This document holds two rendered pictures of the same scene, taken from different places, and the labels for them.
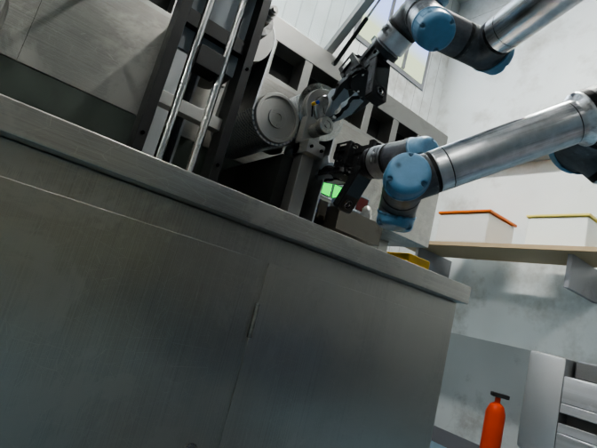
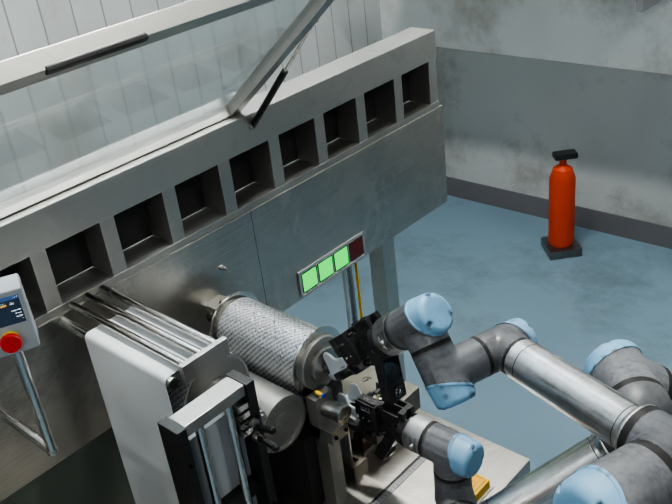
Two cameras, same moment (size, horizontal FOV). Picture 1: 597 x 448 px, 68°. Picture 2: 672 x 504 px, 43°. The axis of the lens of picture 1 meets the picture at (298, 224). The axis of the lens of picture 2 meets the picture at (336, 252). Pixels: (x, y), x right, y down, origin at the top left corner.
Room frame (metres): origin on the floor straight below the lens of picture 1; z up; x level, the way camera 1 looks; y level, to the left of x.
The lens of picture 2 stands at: (-0.33, 0.23, 2.27)
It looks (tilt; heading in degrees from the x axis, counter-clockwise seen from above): 29 degrees down; 349
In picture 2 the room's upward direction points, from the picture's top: 7 degrees counter-clockwise
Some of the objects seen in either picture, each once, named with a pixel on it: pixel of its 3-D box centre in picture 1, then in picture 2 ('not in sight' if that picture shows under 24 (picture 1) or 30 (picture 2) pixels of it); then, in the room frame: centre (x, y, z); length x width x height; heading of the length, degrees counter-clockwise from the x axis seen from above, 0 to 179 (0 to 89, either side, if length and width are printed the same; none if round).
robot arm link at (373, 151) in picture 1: (381, 161); (418, 435); (0.92, -0.14, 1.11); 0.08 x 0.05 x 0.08; 124
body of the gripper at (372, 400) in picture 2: (358, 163); (387, 416); (0.99, -0.10, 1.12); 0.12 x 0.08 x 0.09; 34
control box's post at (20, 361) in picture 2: not in sight; (34, 400); (0.78, 0.49, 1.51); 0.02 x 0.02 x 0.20
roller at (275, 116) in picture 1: (251, 127); (241, 400); (1.09, 0.18, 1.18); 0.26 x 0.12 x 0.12; 33
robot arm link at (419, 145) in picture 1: (409, 158); (452, 451); (0.86, -0.19, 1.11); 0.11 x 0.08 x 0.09; 34
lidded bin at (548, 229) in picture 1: (565, 237); not in sight; (2.87, -1.79, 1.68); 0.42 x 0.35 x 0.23; 35
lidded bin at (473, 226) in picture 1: (473, 233); not in sight; (3.44, -1.40, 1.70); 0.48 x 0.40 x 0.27; 35
